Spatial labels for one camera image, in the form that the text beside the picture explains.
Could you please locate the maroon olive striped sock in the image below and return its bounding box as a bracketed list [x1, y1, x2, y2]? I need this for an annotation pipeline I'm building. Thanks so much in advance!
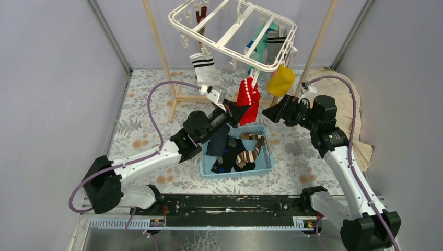
[196, 6, 207, 36]

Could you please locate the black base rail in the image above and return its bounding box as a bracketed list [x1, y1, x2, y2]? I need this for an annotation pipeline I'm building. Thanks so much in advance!
[152, 193, 312, 230]

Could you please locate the black patterned sock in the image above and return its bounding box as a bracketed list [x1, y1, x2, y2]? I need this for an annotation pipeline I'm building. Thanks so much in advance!
[211, 137, 256, 174]

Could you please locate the beige cloth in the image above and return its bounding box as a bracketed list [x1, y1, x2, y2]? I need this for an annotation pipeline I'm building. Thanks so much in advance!
[307, 69, 373, 172]

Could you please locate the yellow sock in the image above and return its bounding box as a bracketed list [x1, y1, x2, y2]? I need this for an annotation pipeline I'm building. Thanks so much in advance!
[267, 64, 296, 97]

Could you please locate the white plastic clip hanger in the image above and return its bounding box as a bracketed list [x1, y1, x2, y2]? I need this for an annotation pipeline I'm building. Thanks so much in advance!
[168, 0, 297, 72]

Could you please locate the white black striped sock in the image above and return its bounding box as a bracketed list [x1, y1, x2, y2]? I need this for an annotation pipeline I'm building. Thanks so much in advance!
[190, 52, 221, 87]

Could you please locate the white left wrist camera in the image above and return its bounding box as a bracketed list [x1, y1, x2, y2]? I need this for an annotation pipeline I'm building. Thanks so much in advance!
[200, 85, 227, 112]

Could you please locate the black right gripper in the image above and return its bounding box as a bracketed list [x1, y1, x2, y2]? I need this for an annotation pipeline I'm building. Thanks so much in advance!
[262, 94, 319, 132]

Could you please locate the floral table mat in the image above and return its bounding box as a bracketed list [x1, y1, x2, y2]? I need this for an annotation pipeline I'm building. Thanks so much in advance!
[109, 70, 343, 195]

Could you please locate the brown tan sock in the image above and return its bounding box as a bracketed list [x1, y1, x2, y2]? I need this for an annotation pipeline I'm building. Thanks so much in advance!
[270, 96, 279, 107]

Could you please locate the navy blue sock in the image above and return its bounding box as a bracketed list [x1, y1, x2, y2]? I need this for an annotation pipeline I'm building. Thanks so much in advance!
[206, 124, 230, 157]

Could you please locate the brown white striped sock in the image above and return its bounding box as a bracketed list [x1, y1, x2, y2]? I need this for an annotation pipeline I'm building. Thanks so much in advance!
[236, 133, 265, 170]

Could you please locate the light blue plastic basket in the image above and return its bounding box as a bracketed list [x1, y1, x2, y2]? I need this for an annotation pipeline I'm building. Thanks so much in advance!
[199, 124, 274, 179]

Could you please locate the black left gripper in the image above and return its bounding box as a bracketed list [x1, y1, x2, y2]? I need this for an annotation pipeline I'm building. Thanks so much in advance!
[199, 98, 249, 144]

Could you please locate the red white dotted sock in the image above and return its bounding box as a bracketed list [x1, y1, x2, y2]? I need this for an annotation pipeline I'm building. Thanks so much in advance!
[236, 77, 261, 126]

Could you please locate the wooden drying rack frame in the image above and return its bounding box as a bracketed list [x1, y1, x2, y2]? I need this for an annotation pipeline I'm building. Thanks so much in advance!
[142, 0, 338, 122]

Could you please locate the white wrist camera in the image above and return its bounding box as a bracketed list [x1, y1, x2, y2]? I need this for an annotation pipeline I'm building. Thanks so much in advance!
[200, 85, 227, 112]
[299, 81, 318, 107]

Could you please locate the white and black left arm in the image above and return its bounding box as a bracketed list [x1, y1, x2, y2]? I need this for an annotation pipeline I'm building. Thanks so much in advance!
[81, 99, 249, 215]

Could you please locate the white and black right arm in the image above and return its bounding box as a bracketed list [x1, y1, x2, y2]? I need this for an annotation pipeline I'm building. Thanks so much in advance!
[262, 95, 401, 250]

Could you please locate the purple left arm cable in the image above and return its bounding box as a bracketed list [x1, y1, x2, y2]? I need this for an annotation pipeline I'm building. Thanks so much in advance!
[68, 81, 202, 214]

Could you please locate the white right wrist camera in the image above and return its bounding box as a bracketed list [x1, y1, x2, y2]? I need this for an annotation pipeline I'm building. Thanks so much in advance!
[299, 81, 318, 107]

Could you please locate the teal patterned sock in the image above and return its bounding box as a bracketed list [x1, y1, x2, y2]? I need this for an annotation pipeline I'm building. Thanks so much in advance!
[243, 23, 278, 63]

